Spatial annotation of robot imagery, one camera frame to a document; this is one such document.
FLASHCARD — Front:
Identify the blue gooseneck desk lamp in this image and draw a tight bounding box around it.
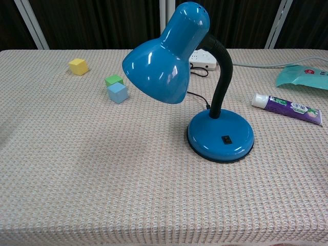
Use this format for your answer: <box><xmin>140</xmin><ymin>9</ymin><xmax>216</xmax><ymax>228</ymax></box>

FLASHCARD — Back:
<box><xmin>121</xmin><ymin>2</ymin><xmax>255</xmax><ymax>163</ymax></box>

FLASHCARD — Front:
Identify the light blue foam cube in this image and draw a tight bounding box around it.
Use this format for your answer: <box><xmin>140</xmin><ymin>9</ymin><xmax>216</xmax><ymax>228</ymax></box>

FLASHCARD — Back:
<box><xmin>106</xmin><ymin>82</ymin><xmax>129</xmax><ymax>105</ymax></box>

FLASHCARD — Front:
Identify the green foam cube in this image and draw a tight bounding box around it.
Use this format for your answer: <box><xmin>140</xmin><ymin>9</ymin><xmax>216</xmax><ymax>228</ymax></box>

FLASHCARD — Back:
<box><xmin>104</xmin><ymin>74</ymin><xmax>125</xmax><ymax>87</ymax></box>

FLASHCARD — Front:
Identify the white power strip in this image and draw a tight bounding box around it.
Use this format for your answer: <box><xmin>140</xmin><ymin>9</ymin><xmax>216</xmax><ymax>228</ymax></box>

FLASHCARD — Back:
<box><xmin>189</xmin><ymin>49</ymin><xmax>218</xmax><ymax>71</ymax></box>

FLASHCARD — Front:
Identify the woven beige tablecloth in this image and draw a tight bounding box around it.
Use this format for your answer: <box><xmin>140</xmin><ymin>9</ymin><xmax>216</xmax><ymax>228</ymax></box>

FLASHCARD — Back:
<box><xmin>0</xmin><ymin>48</ymin><xmax>328</xmax><ymax>243</ymax></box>

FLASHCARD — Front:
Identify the yellow foam cube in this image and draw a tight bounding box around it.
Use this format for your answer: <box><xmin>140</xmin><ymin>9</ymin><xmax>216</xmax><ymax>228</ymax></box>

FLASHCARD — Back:
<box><xmin>68</xmin><ymin>58</ymin><xmax>89</xmax><ymax>76</ymax></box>

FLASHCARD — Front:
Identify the purple toothpaste tube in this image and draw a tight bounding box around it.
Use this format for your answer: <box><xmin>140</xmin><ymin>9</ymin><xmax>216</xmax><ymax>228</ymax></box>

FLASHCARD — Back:
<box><xmin>251</xmin><ymin>92</ymin><xmax>323</xmax><ymax>127</ymax></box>

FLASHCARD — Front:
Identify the teal wet wipes pack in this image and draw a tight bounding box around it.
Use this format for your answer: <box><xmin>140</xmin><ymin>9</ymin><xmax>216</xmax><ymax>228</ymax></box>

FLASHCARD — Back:
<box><xmin>275</xmin><ymin>64</ymin><xmax>328</xmax><ymax>91</ymax></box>

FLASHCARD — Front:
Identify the black power cable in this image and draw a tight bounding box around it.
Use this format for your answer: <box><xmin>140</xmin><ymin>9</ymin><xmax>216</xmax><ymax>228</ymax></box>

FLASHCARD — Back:
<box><xmin>186</xmin><ymin>63</ymin><xmax>211</xmax><ymax>109</ymax></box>

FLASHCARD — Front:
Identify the white metal frame post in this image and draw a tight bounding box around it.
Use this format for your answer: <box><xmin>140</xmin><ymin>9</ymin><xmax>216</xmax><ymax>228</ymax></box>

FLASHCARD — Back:
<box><xmin>264</xmin><ymin>0</ymin><xmax>293</xmax><ymax>50</ymax></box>
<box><xmin>13</xmin><ymin>0</ymin><xmax>50</xmax><ymax>50</ymax></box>
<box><xmin>158</xmin><ymin>0</ymin><xmax>180</xmax><ymax>49</ymax></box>

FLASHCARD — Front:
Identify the grey power strip cable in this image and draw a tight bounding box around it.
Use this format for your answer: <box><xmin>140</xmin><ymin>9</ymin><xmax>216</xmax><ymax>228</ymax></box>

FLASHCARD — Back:
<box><xmin>232</xmin><ymin>56</ymin><xmax>328</xmax><ymax>69</ymax></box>

